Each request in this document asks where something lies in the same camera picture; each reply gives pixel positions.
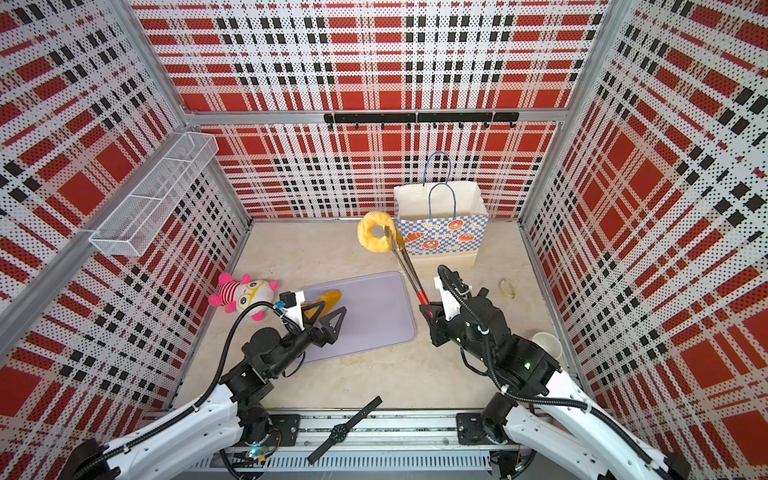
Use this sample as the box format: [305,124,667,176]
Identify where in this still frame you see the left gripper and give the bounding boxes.
[269,299,346,377]

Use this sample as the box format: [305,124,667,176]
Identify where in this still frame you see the ridged fake bread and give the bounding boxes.
[302,290,342,318]

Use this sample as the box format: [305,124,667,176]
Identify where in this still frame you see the ring shaped fake bread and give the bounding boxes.
[357,211,395,253]

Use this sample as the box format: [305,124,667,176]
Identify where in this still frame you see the red handled metal tongs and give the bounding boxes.
[384,226,429,305]

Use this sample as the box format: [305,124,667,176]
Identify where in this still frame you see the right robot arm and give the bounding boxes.
[418,289,691,479]

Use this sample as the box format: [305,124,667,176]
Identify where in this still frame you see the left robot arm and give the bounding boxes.
[59,302,347,479]

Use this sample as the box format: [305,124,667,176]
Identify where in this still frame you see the blue checkered paper bag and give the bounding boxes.
[394,173,490,268]

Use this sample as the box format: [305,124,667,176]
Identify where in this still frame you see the lilac tray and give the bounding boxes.
[304,271,417,363]

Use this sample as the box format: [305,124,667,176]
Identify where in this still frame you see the white cup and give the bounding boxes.
[531,331,563,362]

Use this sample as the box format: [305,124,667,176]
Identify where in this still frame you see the pink striped plush toy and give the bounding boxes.
[208,272,279,313]

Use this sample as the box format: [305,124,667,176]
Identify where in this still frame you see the black wristwatch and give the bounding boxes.
[306,396,383,465]

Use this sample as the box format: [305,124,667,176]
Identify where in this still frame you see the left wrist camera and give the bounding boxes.
[275,291,305,330]

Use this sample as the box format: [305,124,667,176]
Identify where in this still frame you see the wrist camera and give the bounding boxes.
[275,291,305,330]
[434,277,461,321]

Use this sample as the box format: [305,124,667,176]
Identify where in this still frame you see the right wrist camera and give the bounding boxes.
[434,277,461,321]

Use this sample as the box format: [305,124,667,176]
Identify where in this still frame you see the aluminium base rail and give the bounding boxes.
[128,409,628,480]

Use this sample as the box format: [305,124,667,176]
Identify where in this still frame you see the black hook rail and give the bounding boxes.
[323,111,520,128]

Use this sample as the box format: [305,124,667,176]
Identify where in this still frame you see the white wire mesh basket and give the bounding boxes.
[89,132,218,257]

